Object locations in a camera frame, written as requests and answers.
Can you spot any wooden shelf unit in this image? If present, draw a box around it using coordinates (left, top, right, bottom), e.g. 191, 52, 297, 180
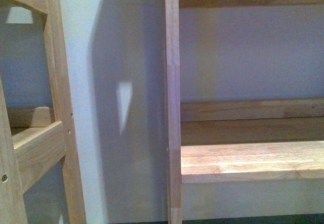
164, 0, 323, 223

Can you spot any wooden rack beside shelf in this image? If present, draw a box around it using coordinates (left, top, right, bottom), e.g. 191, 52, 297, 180
1, 0, 86, 223

